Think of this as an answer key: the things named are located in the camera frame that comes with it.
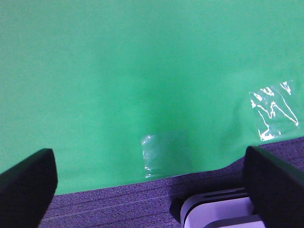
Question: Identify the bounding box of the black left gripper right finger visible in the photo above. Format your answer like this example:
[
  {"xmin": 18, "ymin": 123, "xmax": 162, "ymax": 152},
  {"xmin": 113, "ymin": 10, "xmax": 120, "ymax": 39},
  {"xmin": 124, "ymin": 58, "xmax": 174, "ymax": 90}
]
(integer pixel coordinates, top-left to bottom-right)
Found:
[{"xmin": 243, "ymin": 146, "xmax": 304, "ymax": 228}]

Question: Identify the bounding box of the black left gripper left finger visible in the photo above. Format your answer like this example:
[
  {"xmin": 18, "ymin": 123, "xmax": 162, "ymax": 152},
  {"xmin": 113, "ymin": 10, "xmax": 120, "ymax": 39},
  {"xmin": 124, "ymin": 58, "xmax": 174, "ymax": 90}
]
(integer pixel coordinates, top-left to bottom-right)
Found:
[{"xmin": 0, "ymin": 149, "xmax": 58, "ymax": 228}]

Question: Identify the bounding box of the green table cover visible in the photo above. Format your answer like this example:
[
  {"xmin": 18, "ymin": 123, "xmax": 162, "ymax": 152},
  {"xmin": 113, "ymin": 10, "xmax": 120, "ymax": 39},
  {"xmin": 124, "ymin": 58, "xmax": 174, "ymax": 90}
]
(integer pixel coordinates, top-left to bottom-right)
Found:
[{"xmin": 0, "ymin": 0, "xmax": 304, "ymax": 194}]

